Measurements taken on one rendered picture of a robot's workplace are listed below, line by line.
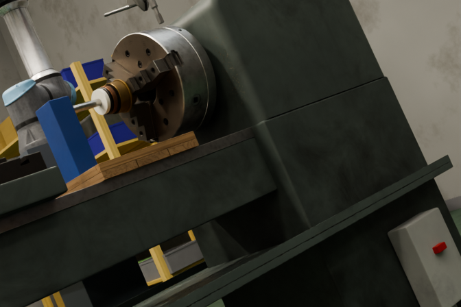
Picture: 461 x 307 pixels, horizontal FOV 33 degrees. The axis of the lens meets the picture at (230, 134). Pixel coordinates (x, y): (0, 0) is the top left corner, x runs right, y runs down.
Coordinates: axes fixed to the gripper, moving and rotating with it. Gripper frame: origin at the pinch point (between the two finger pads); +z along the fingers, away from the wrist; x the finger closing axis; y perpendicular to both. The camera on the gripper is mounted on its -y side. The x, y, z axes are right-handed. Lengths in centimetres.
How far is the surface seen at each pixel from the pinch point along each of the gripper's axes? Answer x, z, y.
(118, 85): 33.6, 25.7, -15.0
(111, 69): 27.1, 18.9, -6.6
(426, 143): -310, 86, 132
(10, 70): -362, -188, 680
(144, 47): 23.4, 18.3, -18.8
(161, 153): 41, 48, -29
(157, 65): 27.1, 25.5, -25.0
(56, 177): 73, 46, -34
